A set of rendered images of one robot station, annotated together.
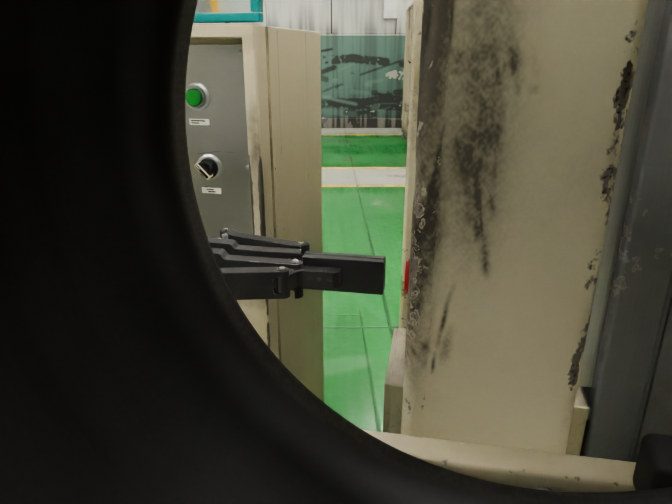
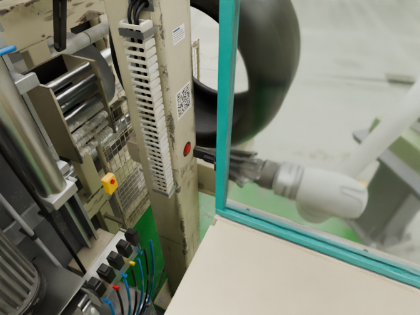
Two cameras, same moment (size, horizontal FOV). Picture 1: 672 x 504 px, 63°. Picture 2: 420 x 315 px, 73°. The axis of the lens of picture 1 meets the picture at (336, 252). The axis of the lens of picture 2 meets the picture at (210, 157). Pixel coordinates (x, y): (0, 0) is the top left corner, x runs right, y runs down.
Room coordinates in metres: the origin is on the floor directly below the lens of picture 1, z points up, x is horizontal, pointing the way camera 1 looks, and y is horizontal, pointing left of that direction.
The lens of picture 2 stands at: (1.00, 0.14, 1.59)
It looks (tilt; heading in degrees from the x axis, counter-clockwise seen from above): 43 degrees down; 193
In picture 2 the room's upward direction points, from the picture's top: straight up
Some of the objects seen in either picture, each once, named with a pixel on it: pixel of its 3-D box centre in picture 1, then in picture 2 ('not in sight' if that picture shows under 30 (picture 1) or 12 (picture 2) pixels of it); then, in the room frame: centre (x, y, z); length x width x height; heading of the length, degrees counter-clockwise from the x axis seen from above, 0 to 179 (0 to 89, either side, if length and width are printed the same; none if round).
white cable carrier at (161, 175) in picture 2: not in sight; (154, 125); (0.50, -0.11, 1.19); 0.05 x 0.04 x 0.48; 80
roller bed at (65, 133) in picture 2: not in sight; (72, 109); (0.31, -0.51, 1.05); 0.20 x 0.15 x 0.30; 170
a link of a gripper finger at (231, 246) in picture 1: (249, 260); not in sight; (0.46, 0.08, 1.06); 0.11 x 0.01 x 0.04; 81
